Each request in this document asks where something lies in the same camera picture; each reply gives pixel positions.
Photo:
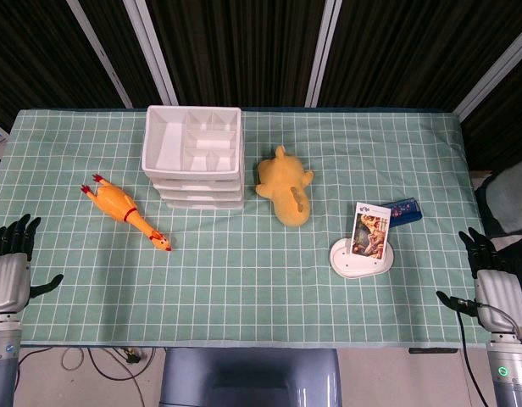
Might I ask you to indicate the yellow plush animal toy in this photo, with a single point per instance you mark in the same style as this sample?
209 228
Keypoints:
286 186

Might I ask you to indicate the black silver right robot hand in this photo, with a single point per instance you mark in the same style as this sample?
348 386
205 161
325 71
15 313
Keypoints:
496 297

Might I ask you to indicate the yellow rubber chicken toy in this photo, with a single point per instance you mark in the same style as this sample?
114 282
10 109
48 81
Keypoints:
117 203

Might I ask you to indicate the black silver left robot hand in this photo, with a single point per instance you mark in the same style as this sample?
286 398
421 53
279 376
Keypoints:
9 280

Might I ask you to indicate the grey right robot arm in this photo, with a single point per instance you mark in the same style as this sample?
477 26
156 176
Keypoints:
509 373

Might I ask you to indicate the printed photo card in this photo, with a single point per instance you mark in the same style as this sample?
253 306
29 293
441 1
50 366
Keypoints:
371 231

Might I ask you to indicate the white aluminium frame post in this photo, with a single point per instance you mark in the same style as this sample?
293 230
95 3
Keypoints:
494 80
100 55
322 55
153 55

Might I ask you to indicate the clear plastic drawer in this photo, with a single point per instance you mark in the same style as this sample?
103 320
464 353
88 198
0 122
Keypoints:
201 204

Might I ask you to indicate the white plastic drawer organizer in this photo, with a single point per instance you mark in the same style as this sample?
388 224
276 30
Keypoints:
168 140

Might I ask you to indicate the blue-grey robot torso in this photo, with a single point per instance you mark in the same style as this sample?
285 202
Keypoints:
248 377

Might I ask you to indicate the blue rectangular box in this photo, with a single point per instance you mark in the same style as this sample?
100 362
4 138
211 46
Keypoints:
407 212

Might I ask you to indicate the green checked tablecloth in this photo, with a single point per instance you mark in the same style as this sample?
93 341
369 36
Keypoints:
252 288

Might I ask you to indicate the white oval card stand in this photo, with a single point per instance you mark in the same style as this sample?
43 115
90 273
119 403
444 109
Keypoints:
354 267

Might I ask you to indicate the black pleated curtain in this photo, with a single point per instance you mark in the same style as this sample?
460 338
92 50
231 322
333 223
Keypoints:
252 42

